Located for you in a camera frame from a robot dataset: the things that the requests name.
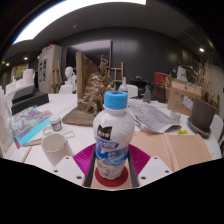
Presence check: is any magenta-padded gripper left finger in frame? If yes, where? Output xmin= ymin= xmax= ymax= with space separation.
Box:
xmin=53 ymin=143 xmax=98 ymax=188

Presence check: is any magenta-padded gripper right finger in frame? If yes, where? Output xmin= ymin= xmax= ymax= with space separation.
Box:
xmin=127 ymin=143 xmax=174 ymax=188

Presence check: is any white blue-capped drink bottle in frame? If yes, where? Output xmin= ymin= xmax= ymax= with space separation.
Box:
xmin=92 ymin=90 xmax=136 ymax=181

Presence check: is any white ceramic mug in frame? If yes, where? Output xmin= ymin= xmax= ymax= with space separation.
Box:
xmin=40 ymin=132 xmax=75 ymax=168

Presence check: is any flat round red coaster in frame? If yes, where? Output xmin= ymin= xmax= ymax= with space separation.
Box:
xmin=94 ymin=165 xmax=130 ymax=188

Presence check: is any small lidded jar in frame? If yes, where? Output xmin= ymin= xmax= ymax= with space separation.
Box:
xmin=49 ymin=115 xmax=64 ymax=132

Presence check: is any open grey newspaper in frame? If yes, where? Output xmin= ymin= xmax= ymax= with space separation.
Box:
xmin=126 ymin=98 xmax=183 ymax=134

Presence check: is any small white cup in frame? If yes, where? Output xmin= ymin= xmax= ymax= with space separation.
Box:
xmin=169 ymin=110 xmax=182 ymax=123

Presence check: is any dark round plant saucer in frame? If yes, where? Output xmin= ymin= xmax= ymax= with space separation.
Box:
xmin=186 ymin=116 xmax=213 ymax=139

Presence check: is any colourful purple blue book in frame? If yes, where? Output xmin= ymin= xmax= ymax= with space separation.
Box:
xmin=9 ymin=105 xmax=54 ymax=147

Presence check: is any grey spray bottle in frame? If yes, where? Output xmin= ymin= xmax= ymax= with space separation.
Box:
xmin=142 ymin=83 xmax=153 ymax=104

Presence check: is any golden rock sculpture on board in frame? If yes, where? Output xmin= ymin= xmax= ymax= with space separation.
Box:
xmin=61 ymin=50 xmax=116 ymax=127

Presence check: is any white plastic chair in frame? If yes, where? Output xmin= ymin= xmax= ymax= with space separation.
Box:
xmin=209 ymin=113 xmax=224 ymax=143
xmin=125 ymin=83 xmax=139 ymax=100
xmin=58 ymin=83 xmax=74 ymax=95

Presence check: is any brown cardboard box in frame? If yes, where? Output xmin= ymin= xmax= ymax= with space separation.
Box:
xmin=166 ymin=77 xmax=204 ymax=117

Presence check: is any plastic-wrapped white canvas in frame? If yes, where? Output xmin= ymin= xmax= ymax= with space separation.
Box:
xmin=0 ymin=85 xmax=14 ymax=158

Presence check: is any stack of black boxes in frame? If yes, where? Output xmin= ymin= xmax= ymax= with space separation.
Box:
xmin=10 ymin=83 xmax=50 ymax=116

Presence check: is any red box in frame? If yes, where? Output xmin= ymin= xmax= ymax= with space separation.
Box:
xmin=152 ymin=71 xmax=169 ymax=87

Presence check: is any white plaster bust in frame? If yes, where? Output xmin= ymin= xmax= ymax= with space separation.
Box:
xmin=64 ymin=65 xmax=78 ymax=91

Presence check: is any wooden easel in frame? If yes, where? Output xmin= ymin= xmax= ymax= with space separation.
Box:
xmin=50 ymin=59 xmax=63 ymax=94
xmin=107 ymin=60 xmax=125 ymax=88

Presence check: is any white plaster statue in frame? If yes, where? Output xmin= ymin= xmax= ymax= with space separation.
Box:
xmin=175 ymin=65 xmax=188 ymax=83

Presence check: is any white tall cabinet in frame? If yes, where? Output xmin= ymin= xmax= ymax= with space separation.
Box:
xmin=37 ymin=44 xmax=64 ymax=94

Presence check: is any long bright ceiling light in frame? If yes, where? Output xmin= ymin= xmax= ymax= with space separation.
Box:
xmin=12 ymin=0 xmax=148 ymax=45

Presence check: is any black wall screen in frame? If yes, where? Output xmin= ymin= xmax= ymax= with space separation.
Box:
xmin=64 ymin=39 xmax=113 ymax=69

